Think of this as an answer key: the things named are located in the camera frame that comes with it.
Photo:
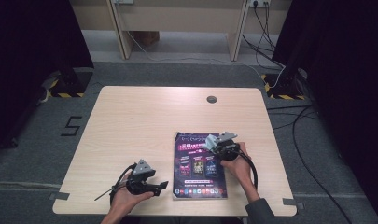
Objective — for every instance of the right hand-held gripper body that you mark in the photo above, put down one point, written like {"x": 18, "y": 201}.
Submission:
{"x": 228, "y": 151}

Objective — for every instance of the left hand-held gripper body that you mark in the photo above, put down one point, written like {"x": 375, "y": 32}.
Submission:
{"x": 141, "y": 183}

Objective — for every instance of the light blue cleaning cloth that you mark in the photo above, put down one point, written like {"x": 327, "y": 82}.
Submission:
{"x": 211, "y": 143}

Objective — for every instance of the dark blue illustrated magazine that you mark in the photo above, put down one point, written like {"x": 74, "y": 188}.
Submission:
{"x": 197, "y": 174}

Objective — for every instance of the person's right hand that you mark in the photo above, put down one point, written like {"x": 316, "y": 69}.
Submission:
{"x": 242, "y": 169}

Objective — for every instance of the person's left hand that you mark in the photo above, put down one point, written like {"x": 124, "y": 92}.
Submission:
{"x": 123, "y": 203}

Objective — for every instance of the grey tape piece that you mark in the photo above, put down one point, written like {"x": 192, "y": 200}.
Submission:
{"x": 59, "y": 196}
{"x": 292, "y": 202}

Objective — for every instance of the stand base with striped tape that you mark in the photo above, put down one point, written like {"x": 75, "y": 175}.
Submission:
{"x": 284, "y": 85}
{"x": 70, "y": 82}

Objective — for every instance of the brown cardboard box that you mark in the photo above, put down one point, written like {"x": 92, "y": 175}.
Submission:
{"x": 147, "y": 38}

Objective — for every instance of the black curtain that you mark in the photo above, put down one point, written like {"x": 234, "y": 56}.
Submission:
{"x": 28, "y": 46}
{"x": 348, "y": 62}

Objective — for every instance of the white wall socket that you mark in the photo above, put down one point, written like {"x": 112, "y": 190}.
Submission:
{"x": 259, "y": 2}

